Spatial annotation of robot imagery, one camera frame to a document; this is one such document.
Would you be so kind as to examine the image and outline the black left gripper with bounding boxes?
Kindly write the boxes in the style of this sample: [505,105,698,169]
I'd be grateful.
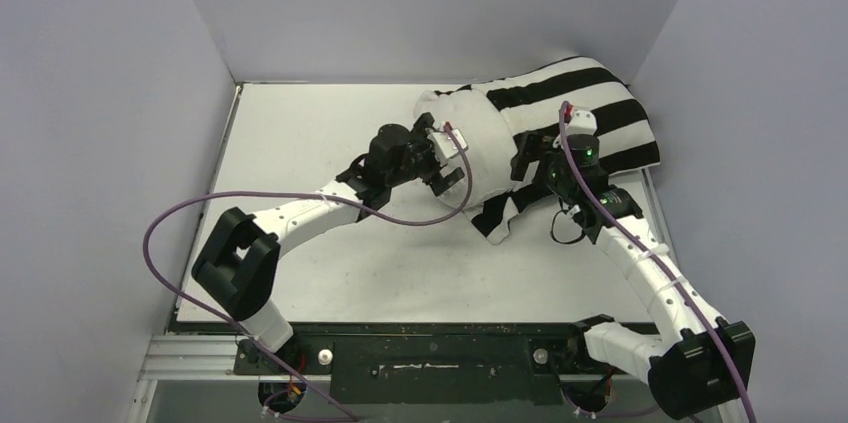
[387,116,463,195]

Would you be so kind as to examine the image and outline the white pillow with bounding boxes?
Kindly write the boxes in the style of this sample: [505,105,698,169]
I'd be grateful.
[413,85,538,210]

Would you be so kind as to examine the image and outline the black white striped pillowcase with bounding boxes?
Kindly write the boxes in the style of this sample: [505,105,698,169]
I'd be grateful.
[436,56,661,244]

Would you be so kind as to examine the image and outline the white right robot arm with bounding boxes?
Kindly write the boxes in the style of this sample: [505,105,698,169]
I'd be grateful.
[512,132,756,422]

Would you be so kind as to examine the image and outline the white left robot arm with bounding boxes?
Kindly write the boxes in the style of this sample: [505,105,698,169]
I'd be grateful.
[191,114,473,373]

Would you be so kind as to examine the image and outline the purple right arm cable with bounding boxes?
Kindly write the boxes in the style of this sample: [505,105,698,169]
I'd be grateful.
[559,102,760,423]

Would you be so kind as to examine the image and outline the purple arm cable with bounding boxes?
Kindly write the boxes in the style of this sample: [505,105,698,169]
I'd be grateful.
[143,120,476,423]
[559,102,760,423]

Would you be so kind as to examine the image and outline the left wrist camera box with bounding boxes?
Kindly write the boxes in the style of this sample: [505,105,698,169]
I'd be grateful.
[429,128,468,163]

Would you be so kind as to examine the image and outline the black metal base rail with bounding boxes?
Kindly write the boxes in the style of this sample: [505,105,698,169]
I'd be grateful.
[141,322,624,422]

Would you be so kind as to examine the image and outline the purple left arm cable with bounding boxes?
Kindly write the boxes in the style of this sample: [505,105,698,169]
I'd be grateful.
[143,120,476,423]

